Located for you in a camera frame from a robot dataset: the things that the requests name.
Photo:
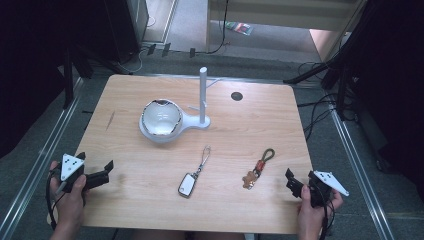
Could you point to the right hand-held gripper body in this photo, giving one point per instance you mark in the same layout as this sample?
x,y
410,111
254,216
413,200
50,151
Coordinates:
x,y
320,191

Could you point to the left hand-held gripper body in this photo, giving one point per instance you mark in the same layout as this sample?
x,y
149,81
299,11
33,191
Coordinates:
x,y
71,165

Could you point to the person's right hand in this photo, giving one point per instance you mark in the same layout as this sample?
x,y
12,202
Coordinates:
x,y
311,216

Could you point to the person's left hand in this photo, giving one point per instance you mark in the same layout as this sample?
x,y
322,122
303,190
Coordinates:
x,y
70,210

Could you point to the white bowl with silver rim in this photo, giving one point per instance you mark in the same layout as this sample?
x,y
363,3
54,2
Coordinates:
x,y
161,117

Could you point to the white car key with keyring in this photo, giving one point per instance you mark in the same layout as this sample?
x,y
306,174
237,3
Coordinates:
x,y
187,185

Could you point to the black metal stand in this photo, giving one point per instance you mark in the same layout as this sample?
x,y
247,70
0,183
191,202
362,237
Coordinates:
x,y
71,66
343,66

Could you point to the dark round table grommet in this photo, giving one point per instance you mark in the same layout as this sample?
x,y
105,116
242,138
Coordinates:
x,y
236,96

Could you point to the white key holder stand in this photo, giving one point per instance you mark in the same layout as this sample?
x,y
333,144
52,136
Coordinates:
x,y
202,100

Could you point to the black plug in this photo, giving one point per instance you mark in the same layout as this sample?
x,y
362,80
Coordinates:
x,y
192,52
151,49

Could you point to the black cabinet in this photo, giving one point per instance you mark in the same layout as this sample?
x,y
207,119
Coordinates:
x,y
125,26

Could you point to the colourful packet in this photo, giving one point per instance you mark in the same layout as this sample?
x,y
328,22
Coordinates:
x,y
239,28

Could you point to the beige shelf unit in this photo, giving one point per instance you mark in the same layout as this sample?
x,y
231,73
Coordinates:
x,y
283,13

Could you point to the aluminium floor rail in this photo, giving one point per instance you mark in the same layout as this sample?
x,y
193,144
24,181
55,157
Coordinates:
x,y
361,173
40,156

